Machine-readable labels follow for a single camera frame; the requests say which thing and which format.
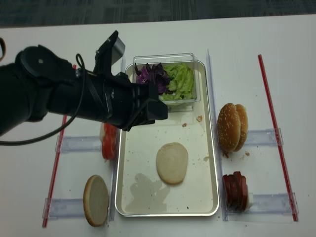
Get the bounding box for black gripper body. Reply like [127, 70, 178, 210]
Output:
[77, 73, 150, 131]

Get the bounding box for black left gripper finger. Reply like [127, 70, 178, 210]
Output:
[146, 100, 168, 124]

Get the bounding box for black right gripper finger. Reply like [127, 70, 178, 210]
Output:
[148, 83, 159, 101]

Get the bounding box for plain bun half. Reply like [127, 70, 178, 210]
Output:
[83, 175, 110, 227]
[156, 142, 189, 185]

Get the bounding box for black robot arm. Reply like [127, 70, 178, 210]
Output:
[0, 45, 168, 134]

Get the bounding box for green lettuce leaves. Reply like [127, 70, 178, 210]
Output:
[159, 64, 194, 101]

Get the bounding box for red tomato slices stack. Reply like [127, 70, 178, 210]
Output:
[100, 123, 117, 160]

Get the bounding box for dark red meat slices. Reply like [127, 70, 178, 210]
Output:
[222, 171, 248, 212]

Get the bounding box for purple cabbage leaves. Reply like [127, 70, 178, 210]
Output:
[134, 63, 173, 95]

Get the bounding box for clear plastic salad box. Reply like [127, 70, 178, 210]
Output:
[130, 53, 200, 112]

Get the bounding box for silver metal tray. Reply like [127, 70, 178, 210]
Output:
[115, 62, 219, 217]

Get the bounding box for clear pusher track upper left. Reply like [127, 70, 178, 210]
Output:
[55, 135, 102, 153]

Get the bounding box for clear pusher track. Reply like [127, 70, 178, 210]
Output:
[244, 128, 283, 146]
[55, 135, 102, 153]
[42, 198, 85, 219]
[245, 193, 299, 215]

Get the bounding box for sesame bun top front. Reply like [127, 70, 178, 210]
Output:
[217, 103, 241, 153]

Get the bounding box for sesame bun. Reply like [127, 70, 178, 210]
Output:
[234, 104, 248, 152]
[217, 103, 241, 153]

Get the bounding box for sesame bun top rear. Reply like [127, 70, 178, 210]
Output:
[234, 104, 248, 152]

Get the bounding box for clear pusher track upper right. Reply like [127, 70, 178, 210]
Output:
[244, 128, 283, 146]

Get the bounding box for clear pusher track lower left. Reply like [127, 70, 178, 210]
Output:
[42, 198, 85, 219]

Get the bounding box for clear pusher track lower right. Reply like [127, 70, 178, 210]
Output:
[245, 193, 299, 215]

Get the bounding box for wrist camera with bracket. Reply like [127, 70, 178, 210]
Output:
[93, 30, 125, 75]

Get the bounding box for left red straw rail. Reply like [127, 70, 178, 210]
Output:
[41, 64, 77, 228]

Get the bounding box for red straw rail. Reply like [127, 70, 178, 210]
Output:
[41, 64, 77, 228]
[258, 54, 299, 222]

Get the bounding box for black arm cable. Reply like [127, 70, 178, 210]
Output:
[0, 53, 87, 146]

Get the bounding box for right red straw rail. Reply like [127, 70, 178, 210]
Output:
[258, 54, 299, 222]

